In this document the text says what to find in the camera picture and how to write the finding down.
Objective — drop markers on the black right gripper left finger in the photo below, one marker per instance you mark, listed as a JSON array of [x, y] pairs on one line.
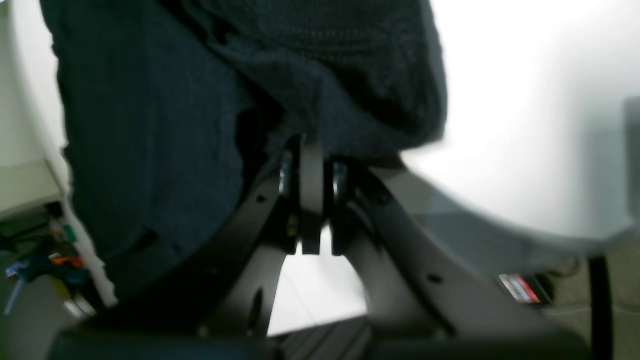
[[214, 306]]

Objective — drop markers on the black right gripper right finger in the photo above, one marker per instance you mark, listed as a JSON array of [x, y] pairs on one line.
[[422, 303]]

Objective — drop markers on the black T-shirt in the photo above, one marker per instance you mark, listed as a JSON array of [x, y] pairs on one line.
[[174, 109]]

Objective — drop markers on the black box with name label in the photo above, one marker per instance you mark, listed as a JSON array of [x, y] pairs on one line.
[[530, 290]]

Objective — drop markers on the black diagonal pole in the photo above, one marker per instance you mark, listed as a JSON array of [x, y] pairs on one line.
[[601, 309]]

